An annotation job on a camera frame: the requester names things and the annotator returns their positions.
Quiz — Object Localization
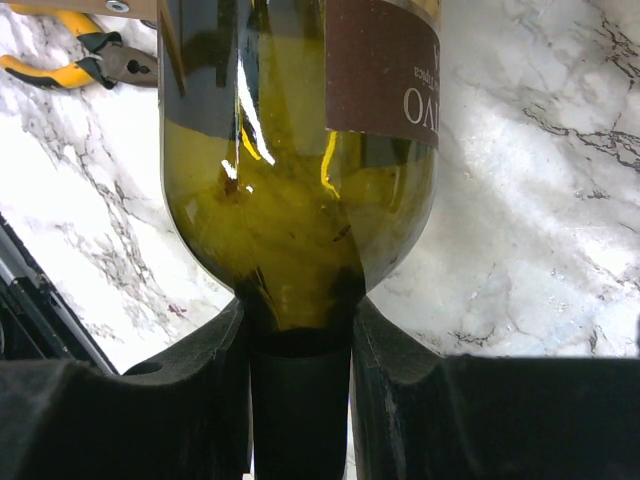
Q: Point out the green wine bottle black neck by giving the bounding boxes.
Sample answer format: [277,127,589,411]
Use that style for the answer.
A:
[159,1,441,479]

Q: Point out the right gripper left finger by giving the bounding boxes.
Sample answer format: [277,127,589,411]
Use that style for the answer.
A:
[1,302,251,479]

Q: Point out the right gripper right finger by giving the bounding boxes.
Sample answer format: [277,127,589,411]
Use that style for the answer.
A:
[351,301,639,479]

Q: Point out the yellow handled pliers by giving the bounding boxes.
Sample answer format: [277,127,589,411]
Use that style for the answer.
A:
[0,9,159,91]

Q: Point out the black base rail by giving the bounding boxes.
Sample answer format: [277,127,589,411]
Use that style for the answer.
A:
[1,219,117,374]

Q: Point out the wooden wine rack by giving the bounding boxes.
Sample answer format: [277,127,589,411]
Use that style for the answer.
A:
[1,0,158,21]

